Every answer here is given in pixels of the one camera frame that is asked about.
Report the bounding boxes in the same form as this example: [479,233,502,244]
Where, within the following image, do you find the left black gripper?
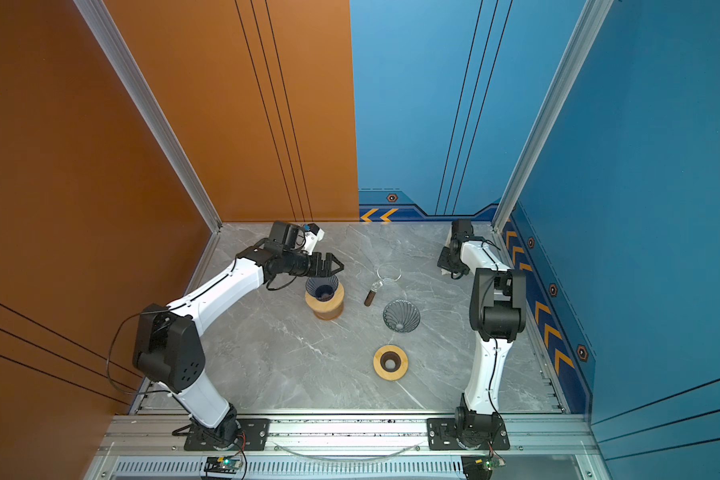
[283,253,345,278]

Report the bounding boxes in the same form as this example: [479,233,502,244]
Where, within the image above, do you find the blue glass dripper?
[305,275,339,302]

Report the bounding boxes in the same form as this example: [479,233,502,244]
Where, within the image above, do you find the wooden dripper ring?
[372,344,409,382]
[303,284,346,318]

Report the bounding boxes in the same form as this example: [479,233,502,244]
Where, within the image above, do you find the grey glass dripper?
[382,299,421,333]

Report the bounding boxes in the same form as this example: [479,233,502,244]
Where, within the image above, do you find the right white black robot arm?
[437,219,527,450]

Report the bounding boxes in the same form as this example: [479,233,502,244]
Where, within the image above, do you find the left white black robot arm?
[132,221,344,450]

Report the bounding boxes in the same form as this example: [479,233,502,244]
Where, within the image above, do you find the right circuit board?
[461,456,506,480]

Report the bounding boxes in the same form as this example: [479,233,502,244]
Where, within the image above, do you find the circuit board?
[461,456,506,480]
[203,456,245,479]

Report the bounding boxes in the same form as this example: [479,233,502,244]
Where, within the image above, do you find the left circuit board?
[203,456,245,479]

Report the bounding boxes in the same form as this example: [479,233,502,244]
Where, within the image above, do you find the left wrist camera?
[300,223,325,254]

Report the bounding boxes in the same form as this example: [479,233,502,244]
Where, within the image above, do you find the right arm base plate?
[426,417,511,451]

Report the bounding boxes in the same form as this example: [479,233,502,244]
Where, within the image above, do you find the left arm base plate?
[175,417,271,452]

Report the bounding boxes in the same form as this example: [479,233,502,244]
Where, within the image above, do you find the left aluminium corner post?
[74,0,223,233]

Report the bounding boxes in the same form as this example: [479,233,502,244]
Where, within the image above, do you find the aluminium corner post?
[491,0,614,233]
[74,0,223,233]

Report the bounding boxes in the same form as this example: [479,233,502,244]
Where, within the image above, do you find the aluminium front rail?
[84,411,610,479]

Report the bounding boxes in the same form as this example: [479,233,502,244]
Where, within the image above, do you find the right aluminium corner post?
[491,0,614,233]

